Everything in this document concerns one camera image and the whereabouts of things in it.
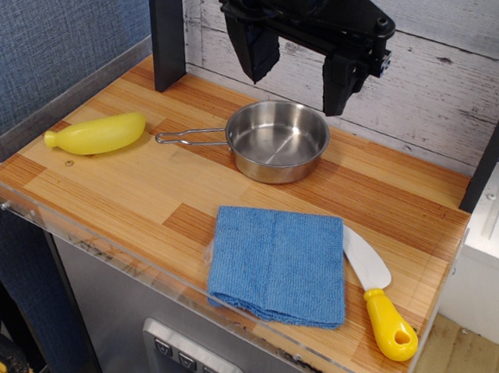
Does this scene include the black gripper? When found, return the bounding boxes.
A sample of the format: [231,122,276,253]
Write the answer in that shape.
[219,0,396,117]

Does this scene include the yellow plastic banana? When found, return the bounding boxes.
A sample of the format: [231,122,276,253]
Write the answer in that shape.
[43,112,147,156]

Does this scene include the stainless steel pan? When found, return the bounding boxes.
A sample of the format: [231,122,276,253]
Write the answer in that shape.
[155,100,331,185]

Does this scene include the blue microfiber cloth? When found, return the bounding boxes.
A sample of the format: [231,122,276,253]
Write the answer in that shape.
[207,206,346,330]

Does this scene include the clear acrylic table guard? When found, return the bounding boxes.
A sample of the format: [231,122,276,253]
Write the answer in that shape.
[0,169,474,373]

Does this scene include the grey button panel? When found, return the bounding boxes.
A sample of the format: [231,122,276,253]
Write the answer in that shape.
[142,318,244,373]

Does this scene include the black left post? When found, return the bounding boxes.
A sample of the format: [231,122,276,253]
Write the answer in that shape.
[148,0,186,92]

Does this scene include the yellow handled white spatula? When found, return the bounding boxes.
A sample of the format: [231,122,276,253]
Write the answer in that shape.
[342,226,419,362]

